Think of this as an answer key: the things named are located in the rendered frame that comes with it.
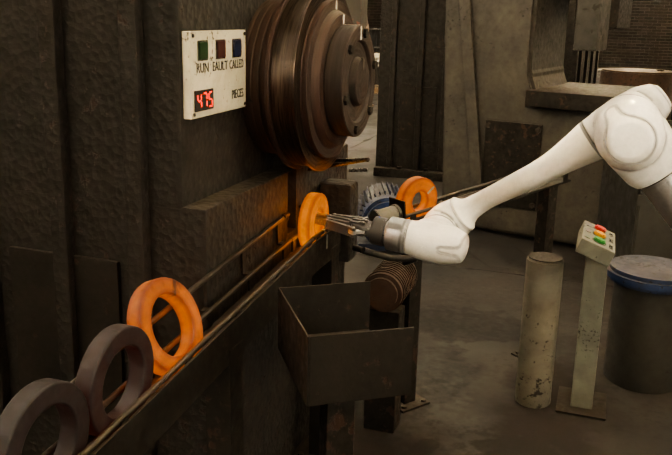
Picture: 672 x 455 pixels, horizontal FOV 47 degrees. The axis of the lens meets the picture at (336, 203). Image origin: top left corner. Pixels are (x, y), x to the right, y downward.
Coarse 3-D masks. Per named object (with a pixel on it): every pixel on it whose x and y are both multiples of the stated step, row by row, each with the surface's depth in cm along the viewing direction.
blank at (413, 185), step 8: (416, 176) 248; (408, 184) 244; (416, 184) 246; (424, 184) 248; (432, 184) 250; (400, 192) 245; (408, 192) 244; (416, 192) 246; (424, 192) 249; (432, 192) 251; (408, 200) 245; (424, 200) 251; (432, 200) 251; (408, 208) 246; (416, 208) 252; (424, 208) 250; (416, 216) 248
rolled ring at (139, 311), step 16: (144, 288) 143; (160, 288) 146; (176, 288) 150; (144, 304) 141; (176, 304) 152; (192, 304) 153; (128, 320) 140; (144, 320) 140; (192, 320) 152; (192, 336) 151; (160, 352) 141; (176, 352) 149; (160, 368) 141
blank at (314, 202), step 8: (312, 192) 209; (304, 200) 205; (312, 200) 205; (320, 200) 209; (304, 208) 204; (312, 208) 203; (320, 208) 209; (328, 208) 215; (304, 216) 203; (312, 216) 204; (304, 224) 203; (312, 224) 205; (304, 232) 203; (312, 232) 206; (304, 240) 205
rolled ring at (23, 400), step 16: (32, 384) 110; (48, 384) 110; (64, 384) 113; (16, 400) 107; (32, 400) 107; (48, 400) 110; (64, 400) 113; (80, 400) 117; (0, 416) 105; (16, 416) 105; (32, 416) 107; (64, 416) 117; (80, 416) 117; (0, 432) 104; (16, 432) 104; (64, 432) 118; (80, 432) 118; (0, 448) 103; (16, 448) 105; (64, 448) 117; (80, 448) 118
